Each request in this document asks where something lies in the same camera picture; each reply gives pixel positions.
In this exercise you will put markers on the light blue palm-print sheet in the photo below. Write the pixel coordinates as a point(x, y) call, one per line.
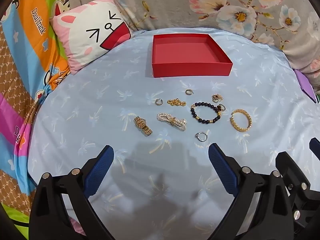
point(87, 110)

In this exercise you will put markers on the grey floral blanket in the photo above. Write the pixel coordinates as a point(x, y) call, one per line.
point(200, 5)

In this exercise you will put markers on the wide gold bangle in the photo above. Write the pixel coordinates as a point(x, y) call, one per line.
point(235, 126)

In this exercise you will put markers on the gold wristwatch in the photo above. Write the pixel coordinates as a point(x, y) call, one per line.
point(142, 126)

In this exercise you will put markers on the purple cloth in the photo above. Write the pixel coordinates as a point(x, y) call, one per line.
point(303, 82)

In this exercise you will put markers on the ornate gold brooch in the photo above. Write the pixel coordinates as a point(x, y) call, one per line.
point(216, 97)

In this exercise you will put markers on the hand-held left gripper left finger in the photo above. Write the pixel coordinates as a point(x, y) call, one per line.
point(100, 170)

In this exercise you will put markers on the colourful cartoon blanket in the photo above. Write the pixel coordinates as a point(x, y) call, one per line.
point(37, 42)

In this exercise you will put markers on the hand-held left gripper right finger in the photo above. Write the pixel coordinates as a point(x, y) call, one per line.
point(222, 170)

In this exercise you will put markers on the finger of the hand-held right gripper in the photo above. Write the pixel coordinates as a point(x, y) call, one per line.
point(292, 170)
point(315, 146)

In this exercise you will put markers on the cat face pillow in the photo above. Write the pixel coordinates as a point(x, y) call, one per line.
point(95, 30)

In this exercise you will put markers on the red cardboard box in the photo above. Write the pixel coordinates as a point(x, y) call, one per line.
point(190, 55)

